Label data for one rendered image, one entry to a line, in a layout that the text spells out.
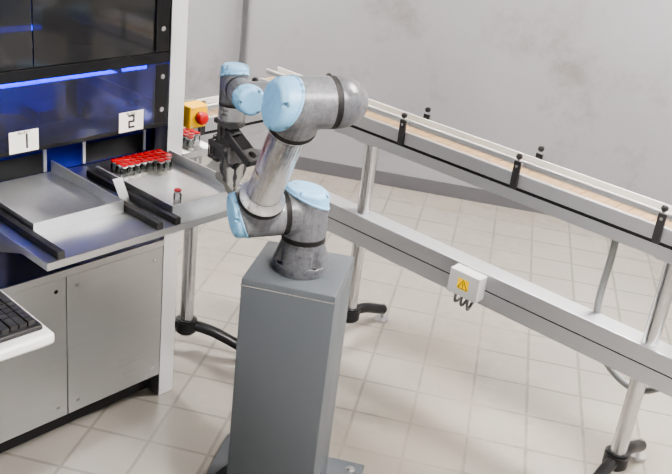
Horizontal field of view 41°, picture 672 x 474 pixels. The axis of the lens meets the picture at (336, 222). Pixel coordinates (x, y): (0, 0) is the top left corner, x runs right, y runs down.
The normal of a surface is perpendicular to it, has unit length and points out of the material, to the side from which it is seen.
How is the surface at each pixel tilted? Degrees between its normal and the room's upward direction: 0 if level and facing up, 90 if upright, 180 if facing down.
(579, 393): 0
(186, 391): 0
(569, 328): 90
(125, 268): 90
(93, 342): 90
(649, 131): 90
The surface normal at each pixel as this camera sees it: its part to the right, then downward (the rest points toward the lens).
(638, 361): -0.67, 0.23
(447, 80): -0.21, 0.38
